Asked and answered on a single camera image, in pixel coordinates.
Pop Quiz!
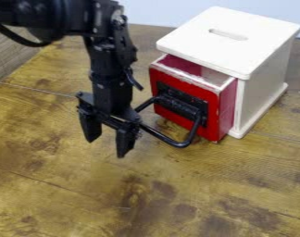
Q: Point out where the wooden panel at left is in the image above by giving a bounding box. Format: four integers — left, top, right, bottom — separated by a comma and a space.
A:
0, 34, 40, 81

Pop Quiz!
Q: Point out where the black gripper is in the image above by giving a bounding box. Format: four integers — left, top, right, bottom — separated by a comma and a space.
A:
77, 46, 142, 158

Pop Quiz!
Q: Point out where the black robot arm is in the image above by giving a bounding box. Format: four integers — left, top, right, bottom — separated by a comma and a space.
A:
0, 0, 142, 156

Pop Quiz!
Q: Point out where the red drawer with black handle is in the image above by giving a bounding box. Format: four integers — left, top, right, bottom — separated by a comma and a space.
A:
137, 54, 238, 148

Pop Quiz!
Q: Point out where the white wooden drawer cabinet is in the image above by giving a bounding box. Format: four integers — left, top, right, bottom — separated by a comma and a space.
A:
157, 6, 300, 139

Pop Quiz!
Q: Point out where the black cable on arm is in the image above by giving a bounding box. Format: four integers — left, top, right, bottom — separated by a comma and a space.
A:
0, 22, 51, 48

